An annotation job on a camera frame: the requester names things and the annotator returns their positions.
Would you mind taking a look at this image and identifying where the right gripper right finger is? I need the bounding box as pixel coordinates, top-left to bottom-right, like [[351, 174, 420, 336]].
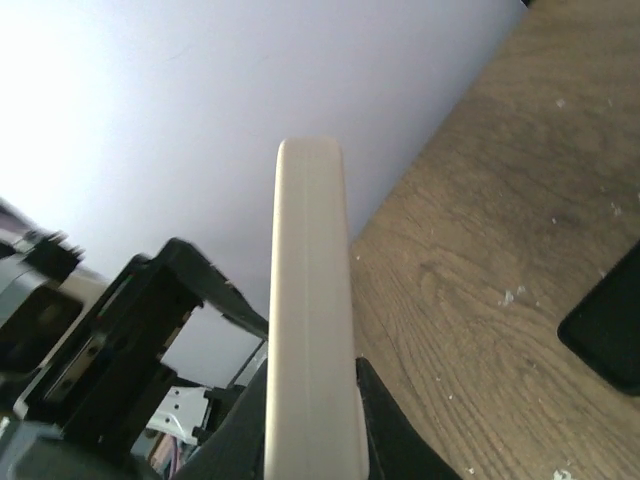
[[356, 357, 460, 480]]

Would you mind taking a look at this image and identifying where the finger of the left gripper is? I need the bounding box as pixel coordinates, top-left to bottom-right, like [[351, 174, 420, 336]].
[[159, 238, 269, 340]]

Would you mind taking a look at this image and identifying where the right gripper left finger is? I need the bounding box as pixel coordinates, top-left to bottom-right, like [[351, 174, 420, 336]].
[[174, 360, 268, 480]]

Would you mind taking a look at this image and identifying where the black phone case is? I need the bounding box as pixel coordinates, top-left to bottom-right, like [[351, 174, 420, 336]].
[[557, 245, 639, 397]]

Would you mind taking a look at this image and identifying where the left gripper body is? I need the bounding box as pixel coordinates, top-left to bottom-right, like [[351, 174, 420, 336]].
[[44, 252, 202, 450]]

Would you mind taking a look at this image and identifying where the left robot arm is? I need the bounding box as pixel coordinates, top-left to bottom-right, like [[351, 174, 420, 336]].
[[1, 232, 268, 479]]

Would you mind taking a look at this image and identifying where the phone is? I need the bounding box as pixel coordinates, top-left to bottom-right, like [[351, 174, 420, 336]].
[[264, 137, 369, 479]]

